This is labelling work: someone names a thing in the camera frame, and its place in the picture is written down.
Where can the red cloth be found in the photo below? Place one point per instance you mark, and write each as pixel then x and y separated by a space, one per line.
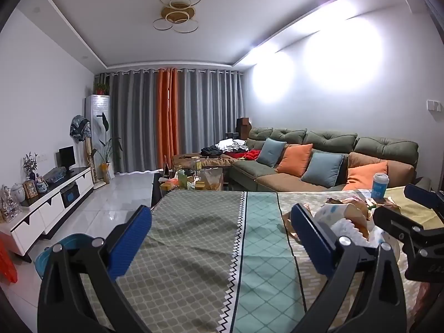
pixel 248 155

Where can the brown wooden cabinet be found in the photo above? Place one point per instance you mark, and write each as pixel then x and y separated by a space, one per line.
pixel 243 126

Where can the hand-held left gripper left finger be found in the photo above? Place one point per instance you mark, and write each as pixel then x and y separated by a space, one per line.
pixel 126 246

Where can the white clothes pile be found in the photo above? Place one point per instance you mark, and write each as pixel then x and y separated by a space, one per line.
pixel 232 144

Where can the green brown sofa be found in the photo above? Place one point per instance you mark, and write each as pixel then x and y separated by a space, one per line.
pixel 329 138

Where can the gold picture frame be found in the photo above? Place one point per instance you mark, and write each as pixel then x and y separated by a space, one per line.
pixel 30 190

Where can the white wall switch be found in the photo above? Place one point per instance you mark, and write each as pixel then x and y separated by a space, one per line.
pixel 434 105

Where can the glass jar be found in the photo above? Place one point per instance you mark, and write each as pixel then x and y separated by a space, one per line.
pixel 195 163

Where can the black monitor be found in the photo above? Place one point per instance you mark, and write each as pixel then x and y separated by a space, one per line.
pixel 66 156

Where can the blue decorative tray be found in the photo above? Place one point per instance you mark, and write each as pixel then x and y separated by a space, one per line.
pixel 55 175

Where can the patterned green tablecloth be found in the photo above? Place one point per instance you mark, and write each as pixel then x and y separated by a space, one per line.
pixel 194 236

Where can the orange curtain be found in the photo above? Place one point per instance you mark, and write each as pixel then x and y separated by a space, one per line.
pixel 173 118
pixel 161 118

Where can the white foam net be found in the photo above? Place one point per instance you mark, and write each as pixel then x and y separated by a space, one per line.
pixel 350 230

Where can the standing fan with cover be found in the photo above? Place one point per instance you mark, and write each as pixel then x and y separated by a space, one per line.
pixel 80 128

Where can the blue cushion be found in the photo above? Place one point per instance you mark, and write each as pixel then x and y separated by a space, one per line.
pixel 270 152
pixel 322 170

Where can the crumpled white paper cup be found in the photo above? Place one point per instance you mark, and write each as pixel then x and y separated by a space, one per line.
pixel 329 211

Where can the small potted plant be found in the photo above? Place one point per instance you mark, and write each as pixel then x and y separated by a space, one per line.
pixel 101 88

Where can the grey curtain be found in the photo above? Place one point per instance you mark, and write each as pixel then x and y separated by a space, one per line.
pixel 135 121
pixel 208 111

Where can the tall leafy potted plant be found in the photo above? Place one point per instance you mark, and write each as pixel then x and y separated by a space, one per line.
pixel 105 145

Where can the red plastic bag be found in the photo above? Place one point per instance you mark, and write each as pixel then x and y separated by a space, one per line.
pixel 7 263

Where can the blue plastic bin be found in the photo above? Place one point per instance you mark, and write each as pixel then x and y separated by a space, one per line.
pixel 74 242

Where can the dark coffee table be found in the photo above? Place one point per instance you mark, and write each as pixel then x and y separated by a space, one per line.
pixel 159 190

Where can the white ceramic jar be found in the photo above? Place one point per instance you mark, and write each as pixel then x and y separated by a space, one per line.
pixel 17 192

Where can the vase with branches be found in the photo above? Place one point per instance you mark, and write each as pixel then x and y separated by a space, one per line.
pixel 30 164

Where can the blue white porcelain jar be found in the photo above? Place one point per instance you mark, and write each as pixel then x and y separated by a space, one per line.
pixel 41 185

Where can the blue paper cup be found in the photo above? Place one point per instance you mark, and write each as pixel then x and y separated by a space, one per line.
pixel 380 185

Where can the orange cushion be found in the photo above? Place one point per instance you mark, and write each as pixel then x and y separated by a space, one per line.
pixel 294 159
pixel 364 177

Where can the white standing air conditioner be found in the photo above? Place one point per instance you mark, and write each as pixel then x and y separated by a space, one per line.
pixel 97 105

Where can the white black tv cabinet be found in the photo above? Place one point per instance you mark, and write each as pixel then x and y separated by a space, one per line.
pixel 41 211

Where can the glass ship ornament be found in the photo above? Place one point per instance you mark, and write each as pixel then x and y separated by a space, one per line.
pixel 7 203

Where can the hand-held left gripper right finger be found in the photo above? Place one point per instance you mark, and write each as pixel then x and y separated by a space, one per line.
pixel 314 242

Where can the clear snack bag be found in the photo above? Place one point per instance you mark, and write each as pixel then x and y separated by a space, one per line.
pixel 212 179

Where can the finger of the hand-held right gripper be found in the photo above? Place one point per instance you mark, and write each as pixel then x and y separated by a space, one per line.
pixel 421 194
pixel 399 223

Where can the black clothes pile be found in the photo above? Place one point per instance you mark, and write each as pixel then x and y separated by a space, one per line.
pixel 211 151

